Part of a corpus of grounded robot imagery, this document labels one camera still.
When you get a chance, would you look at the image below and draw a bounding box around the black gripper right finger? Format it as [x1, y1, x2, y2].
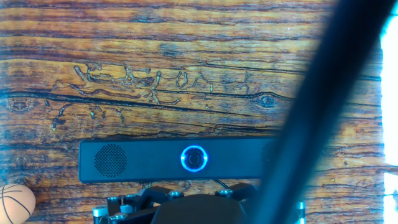
[214, 182, 258, 213]

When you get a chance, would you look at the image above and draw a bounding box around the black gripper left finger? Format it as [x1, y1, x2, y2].
[92, 185, 185, 224]

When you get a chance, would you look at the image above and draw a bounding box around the blue-lit speaker volume knob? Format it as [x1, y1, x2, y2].
[179, 144, 209, 173]

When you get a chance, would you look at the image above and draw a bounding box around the black speaker bar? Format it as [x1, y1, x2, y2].
[78, 136, 280, 184]

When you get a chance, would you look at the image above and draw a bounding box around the small orange basketball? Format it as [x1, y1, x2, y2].
[0, 183, 37, 224]

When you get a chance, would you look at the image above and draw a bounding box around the glossy wood-print table mat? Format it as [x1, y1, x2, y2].
[0, 0, 398, 224]

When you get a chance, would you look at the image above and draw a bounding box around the thin black speaker cable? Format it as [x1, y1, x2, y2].
[213, 179, 231, 190]

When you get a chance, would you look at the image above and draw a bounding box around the thick black camera cable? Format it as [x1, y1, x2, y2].
[247, 0, 398, 224]

